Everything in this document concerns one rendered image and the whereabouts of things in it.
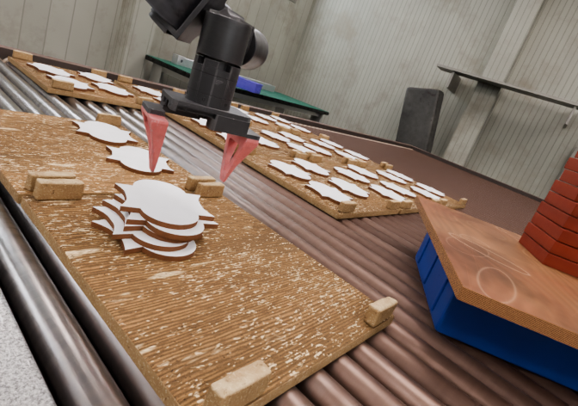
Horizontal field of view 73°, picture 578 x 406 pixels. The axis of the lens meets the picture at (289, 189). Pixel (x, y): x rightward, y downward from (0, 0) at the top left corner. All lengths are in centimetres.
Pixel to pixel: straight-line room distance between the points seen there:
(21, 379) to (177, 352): 12
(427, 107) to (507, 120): 110
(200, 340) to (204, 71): 30
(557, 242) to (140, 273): 70
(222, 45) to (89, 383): 36
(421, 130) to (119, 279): 549
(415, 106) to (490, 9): 166
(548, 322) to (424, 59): 610
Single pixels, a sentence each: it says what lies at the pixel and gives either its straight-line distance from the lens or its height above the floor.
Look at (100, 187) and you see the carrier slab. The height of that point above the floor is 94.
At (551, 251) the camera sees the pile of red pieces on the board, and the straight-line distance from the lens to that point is 86.
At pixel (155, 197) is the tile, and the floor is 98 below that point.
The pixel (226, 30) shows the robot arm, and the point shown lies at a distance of 49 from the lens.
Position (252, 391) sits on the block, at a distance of 37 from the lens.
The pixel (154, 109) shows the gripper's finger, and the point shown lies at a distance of 49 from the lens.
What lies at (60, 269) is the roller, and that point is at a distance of 53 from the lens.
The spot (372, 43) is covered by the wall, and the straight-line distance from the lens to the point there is 688.
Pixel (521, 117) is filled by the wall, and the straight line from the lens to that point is 620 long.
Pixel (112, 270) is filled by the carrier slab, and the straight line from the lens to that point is 49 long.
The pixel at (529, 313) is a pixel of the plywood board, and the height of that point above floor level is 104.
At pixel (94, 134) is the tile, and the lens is 95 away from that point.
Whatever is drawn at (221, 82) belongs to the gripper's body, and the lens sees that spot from 49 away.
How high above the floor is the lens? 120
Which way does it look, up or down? 15 degrees down
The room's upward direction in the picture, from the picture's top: 20 degrees clockwise
